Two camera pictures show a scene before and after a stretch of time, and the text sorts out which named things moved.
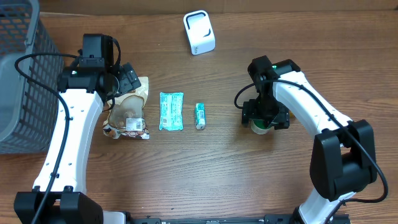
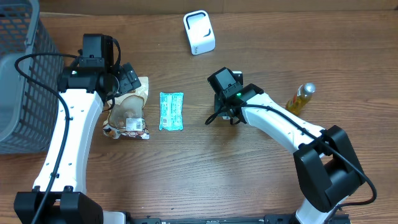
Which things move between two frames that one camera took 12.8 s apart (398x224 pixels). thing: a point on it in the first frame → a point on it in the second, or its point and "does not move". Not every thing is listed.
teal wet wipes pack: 171,111 does not move
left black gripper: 128,79 does not move
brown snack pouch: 127,119 does not move
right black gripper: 252,112 → 222,112
